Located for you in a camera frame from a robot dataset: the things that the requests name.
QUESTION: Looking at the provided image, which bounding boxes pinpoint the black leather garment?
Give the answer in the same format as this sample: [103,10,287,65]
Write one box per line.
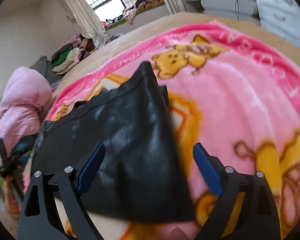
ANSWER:
[31,62,194,223]

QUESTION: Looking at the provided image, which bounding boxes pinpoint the pile of folded clothes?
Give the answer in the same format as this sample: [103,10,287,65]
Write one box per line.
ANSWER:
[50,34,96,75]

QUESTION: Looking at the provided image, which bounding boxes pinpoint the clothes on window sill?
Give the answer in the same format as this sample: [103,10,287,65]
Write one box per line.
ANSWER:
[101,0,165,30]

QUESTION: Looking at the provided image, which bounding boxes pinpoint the person's left hand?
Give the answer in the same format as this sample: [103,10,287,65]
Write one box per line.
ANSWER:
[2,176,20,215]

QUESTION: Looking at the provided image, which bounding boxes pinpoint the grey pillow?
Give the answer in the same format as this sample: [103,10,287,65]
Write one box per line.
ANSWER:
[30,56,63,84]

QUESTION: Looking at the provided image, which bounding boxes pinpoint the pink cartoon fleece blanket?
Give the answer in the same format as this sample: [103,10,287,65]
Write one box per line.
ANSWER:
[46,21,300,239]

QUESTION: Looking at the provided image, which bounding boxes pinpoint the cream left curtain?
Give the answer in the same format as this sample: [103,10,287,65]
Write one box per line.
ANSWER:
[63,0,109,48]

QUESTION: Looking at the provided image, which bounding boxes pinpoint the beige bed with cover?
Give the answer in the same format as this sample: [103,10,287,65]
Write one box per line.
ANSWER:
[53,12,300,98]

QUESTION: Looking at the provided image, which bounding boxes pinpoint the white drawer cabinet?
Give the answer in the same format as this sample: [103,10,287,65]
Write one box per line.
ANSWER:
[256,0,300,48]

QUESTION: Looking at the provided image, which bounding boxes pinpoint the grey dressing table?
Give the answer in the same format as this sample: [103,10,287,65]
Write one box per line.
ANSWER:
[184,0,262,27]

